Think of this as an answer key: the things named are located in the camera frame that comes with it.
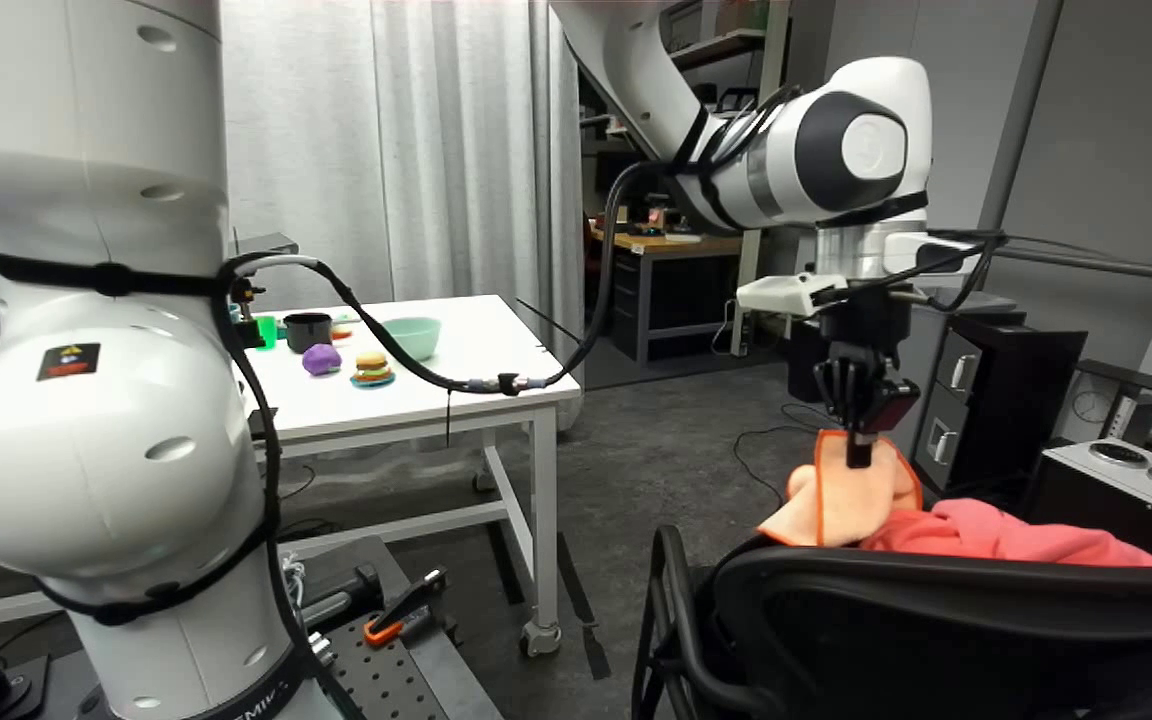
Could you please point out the wooden workbench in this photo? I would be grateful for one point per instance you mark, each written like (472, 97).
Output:
(671, 295)

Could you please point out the black filing cabinet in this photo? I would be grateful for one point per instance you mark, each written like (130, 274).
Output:
(995, 405)

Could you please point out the white curtain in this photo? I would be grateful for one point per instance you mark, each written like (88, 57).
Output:
(409, 151)

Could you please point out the green toy block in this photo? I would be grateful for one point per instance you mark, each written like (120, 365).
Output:
(271, 329)

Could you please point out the teal bowl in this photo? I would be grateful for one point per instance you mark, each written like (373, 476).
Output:
(415, 333)

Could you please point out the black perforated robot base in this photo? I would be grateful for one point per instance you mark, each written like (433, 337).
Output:
(409, 676)

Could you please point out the purple toy ball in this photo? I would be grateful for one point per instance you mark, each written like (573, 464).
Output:
(321, 363)

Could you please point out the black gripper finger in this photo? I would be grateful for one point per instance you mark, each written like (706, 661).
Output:
(859, 443)

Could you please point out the black mesh chair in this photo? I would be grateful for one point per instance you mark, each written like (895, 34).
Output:
(843, 632)

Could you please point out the white table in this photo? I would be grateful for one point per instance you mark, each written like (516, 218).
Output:
(428, 403)

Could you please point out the orange handled clamp lower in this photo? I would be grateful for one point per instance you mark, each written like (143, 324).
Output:
(376, 617)

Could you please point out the black cup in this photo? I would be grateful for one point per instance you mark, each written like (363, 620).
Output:
(300, 329)

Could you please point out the low black white cabinet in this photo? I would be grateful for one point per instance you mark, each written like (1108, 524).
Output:
(1103, 485)

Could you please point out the orange cloth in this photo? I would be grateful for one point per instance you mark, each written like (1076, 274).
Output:
(831, 502)

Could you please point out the toy burger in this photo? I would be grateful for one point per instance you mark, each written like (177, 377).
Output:
(373, 368)

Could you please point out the metal shelf rack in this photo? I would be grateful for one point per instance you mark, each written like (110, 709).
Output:
(691, 87)

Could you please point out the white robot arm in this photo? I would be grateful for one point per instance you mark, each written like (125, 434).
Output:
(113, 184)

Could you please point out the pink cloth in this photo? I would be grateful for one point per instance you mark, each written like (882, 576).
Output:
(973, 531)

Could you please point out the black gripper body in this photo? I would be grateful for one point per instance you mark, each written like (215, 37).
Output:
(860, 373)

